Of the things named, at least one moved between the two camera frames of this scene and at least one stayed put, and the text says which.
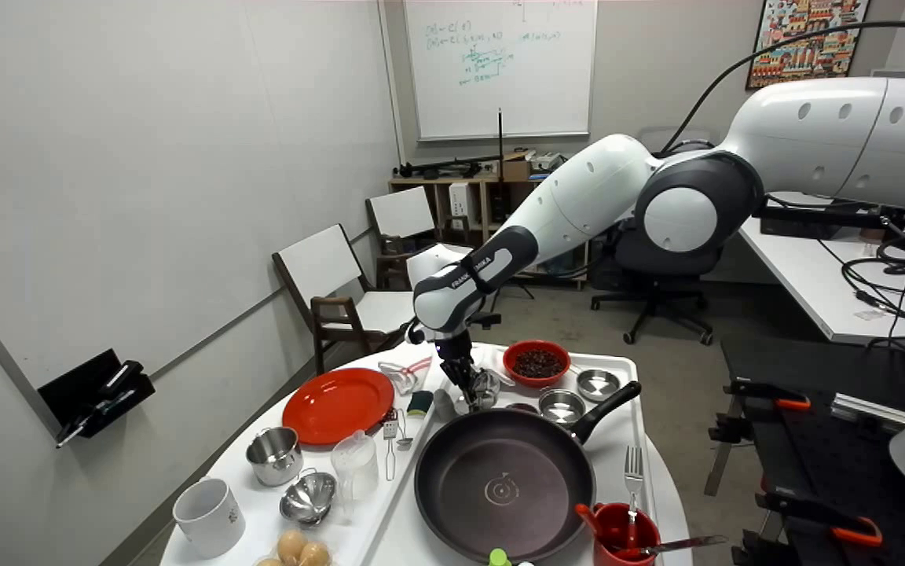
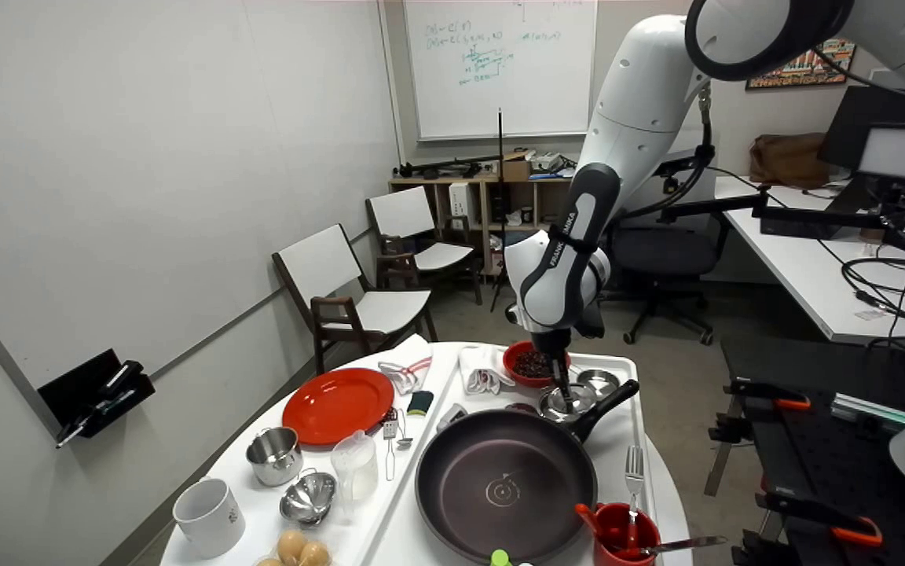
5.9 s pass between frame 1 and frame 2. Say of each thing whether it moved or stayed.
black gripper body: moved
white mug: stayed
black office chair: stayed
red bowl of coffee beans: stayed
